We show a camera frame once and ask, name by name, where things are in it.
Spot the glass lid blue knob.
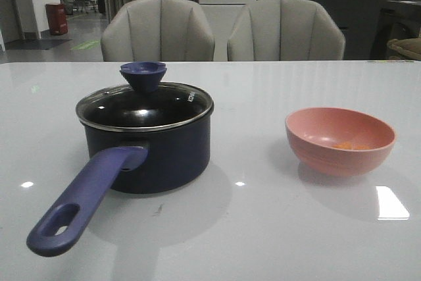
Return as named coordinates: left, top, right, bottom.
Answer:
left=76, top=61, right=214, bottom=132

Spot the left beige upholstered chair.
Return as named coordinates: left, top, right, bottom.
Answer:
left=101, top=0, right=215, bottom=62

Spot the orange ham slice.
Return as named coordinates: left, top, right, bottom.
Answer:
left=333, top=141, right=353, bottom=150

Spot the beige upholstered chair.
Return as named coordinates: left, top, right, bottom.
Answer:
left=227, top=0, right=345, bottom=61
left=101, top=0, right=215, bottom=62

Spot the pink plastic bowl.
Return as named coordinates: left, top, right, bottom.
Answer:
left=285, top=107, right=397, bottom=176

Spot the dark blue saucepan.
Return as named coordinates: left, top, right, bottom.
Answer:
left=26, top=110, right=213, bottom=257

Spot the right beige upholstered chair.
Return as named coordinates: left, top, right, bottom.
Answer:
left=227, top=0, right=345, bottom=61

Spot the dark washing machine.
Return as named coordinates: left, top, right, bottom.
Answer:
left=370, top=0, right=420, bottom=59

